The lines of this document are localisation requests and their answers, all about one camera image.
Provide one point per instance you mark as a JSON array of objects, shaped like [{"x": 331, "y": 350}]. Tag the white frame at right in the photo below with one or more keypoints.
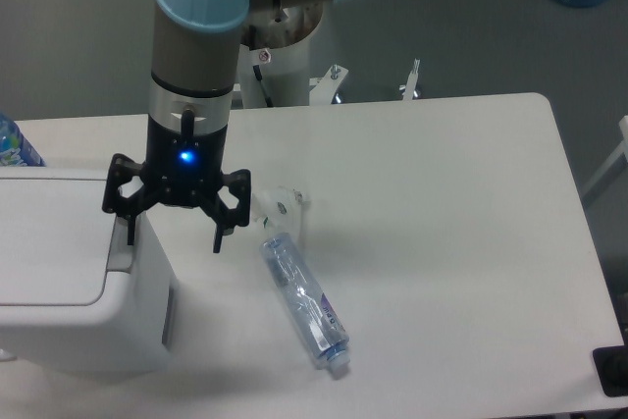
[{"x": 609, "y": 170}]

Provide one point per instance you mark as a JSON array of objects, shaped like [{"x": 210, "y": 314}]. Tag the white push-lid trash can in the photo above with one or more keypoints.
[{"x": 76, "y": 295}]

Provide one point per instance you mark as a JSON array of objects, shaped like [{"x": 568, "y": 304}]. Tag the clear empty plastic bottle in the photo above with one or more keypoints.
[{"x": 311, "y": 311}]

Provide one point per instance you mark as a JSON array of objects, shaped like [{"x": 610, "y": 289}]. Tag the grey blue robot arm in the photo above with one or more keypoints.
[{"x": 193, "y": 70}]

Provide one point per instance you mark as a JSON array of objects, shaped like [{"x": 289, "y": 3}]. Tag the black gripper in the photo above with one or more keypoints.
[{"x": 184, "y": 164}]

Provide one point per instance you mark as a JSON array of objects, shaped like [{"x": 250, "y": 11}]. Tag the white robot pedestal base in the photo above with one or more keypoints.
[{"x": 273, "y": 68}]

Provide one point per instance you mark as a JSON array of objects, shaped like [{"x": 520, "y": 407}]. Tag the blue labelled bottle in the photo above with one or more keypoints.
[{"x": 16, "y": 150}]

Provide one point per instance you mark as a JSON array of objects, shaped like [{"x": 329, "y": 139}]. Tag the crumpled white paper wrapper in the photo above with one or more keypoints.
[{"x": 280, "y": 210}]

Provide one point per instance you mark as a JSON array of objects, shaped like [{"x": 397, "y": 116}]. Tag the black clamp at table edge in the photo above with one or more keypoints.
[{"x": 611, "y": 365}]

